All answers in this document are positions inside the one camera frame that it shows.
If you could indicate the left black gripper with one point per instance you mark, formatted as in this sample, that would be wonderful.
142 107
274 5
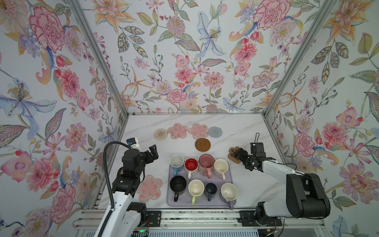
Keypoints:
154 153

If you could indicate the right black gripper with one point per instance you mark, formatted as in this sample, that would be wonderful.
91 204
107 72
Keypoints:
242 157

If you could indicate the brown paw cork coaster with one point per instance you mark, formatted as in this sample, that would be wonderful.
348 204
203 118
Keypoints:
231 155

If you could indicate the multicolour embroidered round coaster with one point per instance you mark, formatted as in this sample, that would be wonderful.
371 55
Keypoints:
160 134

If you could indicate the pink flower coaster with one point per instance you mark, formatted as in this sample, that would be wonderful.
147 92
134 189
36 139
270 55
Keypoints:
198 131
149 189
178 131

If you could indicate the grey blue woven coaster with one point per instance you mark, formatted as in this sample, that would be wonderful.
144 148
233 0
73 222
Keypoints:
215 132

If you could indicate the brown round wooden coaster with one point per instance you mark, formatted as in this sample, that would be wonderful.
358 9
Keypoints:
202 144

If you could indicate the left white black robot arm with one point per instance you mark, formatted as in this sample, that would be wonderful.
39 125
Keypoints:
123 215

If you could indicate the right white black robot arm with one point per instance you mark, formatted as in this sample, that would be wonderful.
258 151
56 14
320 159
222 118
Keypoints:
304 197

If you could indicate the pink flower coaster front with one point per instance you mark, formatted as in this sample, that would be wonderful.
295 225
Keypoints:
149 189

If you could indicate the blue mug white inside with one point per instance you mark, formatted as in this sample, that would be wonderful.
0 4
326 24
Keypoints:
177 164

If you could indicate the pink tall mug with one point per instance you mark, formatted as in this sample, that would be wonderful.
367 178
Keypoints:
206 165

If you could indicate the red inside white mug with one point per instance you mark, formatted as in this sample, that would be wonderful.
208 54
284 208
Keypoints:
191 167

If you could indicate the black mug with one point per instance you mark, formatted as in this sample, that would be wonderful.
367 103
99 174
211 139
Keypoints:
178 186

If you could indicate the small dark blue mug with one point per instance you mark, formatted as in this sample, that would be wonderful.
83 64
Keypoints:
210 191

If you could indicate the lavender serving tray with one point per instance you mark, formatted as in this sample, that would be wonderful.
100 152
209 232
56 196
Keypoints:
185 199

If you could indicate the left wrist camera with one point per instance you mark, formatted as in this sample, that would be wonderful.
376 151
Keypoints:
133 143

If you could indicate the cream mug pink handle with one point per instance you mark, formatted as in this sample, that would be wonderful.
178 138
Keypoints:
221 167

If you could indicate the cream mug purple handle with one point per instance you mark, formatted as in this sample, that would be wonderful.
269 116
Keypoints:
229 194

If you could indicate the cream mug green handle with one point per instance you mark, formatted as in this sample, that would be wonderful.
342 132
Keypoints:
196 190

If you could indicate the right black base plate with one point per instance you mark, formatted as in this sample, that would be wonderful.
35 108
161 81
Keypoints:
249 218

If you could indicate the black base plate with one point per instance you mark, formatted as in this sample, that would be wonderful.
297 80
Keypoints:
151 218
249 218

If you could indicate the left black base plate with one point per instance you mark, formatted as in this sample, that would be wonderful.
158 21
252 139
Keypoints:
151 218

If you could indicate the aluminium mounting rail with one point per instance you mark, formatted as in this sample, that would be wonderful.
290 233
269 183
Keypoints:
173 219

